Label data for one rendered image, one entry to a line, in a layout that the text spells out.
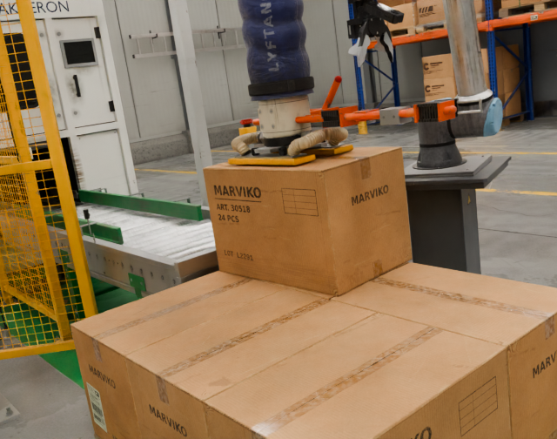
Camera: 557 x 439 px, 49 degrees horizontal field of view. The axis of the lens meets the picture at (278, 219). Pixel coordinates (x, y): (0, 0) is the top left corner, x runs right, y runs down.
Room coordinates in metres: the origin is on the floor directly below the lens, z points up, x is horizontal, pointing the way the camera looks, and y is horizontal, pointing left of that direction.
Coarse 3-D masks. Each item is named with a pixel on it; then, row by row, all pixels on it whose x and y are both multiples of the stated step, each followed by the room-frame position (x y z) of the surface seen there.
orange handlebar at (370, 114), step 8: (312, 112) 2.29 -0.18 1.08; (352, 112) 1.94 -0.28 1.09; (360, 112) 1.86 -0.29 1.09; (368, 112) 1.84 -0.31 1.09; (376, 112) 1.82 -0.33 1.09; (400, 112) 1.75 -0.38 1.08; (408, 112) 1.73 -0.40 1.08; (448, 112) 1.65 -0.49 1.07; (256, 120) 2.22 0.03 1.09; (296, 120) 2.07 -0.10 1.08; (304, 120) 2.04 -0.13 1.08; (312, 120) 2.01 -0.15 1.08; (320, 120) 1.99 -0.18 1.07; (360, 120) 1.86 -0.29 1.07; (368, 120) 1.84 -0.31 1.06
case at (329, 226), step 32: (320, 160) 2.00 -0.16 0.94; (352, 160) 1.90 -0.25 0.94; (384, 160) 1.99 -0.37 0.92; (224, 192) 2.16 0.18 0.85; (256, 192) 2.03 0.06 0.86; (288, 192) 1.92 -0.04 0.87; (320, 192) 1.81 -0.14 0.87; (352, 192) 1.88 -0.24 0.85; (384, 192) 1.98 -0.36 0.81; (224, 224) 2.19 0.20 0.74; (256, 224) 2.05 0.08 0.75; (288, 224) 1.93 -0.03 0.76; (320, 224) 1.83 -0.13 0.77; (352, 224) 1.87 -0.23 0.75; (384, 224) 1.97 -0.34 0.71; (224, 256) 2.21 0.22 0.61; (256, 256) 2.07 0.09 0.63; (288, 256) 1.95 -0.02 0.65; (320, 256) 1.84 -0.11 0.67; (352, 256) 1.86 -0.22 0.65; (384, 256) 1.96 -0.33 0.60; (320, 288) 1.85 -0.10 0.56; (352, 288) 1.84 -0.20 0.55
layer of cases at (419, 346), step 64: (128, 320) 1.86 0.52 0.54; (192, 320) 1.78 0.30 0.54; (256, 320) 1.71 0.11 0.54; (320, 320) 1.64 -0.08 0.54; (384, 320) 1.58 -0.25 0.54; (448, 320) 1.52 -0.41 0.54; (512, 320) 1.46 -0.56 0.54; (128, 384) 1.59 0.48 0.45; (192, 384) 1.36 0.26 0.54; (256, 384) 1.31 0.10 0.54; (320, 384) 1.27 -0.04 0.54; (384, 384) 1.23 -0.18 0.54; (448, 384) 1.19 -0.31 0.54; (512, 384) 1.33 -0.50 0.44
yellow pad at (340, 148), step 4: (324, 140) 2.15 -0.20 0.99; (328, 144) 2.17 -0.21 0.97; (340, 144) 2.12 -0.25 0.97; (344, 144) 2.12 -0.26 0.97; (308, 148) 2.16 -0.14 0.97; (312, 148) 2.15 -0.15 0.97; (316, 148) 2.14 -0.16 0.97; (320, 148) 2.12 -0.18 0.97; (324, 148) 2.11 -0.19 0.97; (328, 148) 2.09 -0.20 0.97; (332, 148) 2.07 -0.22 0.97; (336, 148) 2.06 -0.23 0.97; (340, 148) 2.07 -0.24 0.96; (344, 148) 2.08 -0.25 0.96; (348, 148) 2.10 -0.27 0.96; (352, 148) 2.11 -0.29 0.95; (272, 152) 2.28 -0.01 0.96; (276, 152) 2.27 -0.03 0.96; (300, 152) 2.17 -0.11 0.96; (304, 152) 2.16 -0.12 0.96; (308, 152) 2.14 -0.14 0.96; (312, 152) 2.13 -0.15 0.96; (316, 152) 2.11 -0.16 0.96; (320, 152) 2.10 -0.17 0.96; (324, 152) 2.09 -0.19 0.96; (328, 152) 2.07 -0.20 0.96; (332, 152) 2.06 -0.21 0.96; (336, 152) 2.06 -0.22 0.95; (340, 152) 2.07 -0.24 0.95
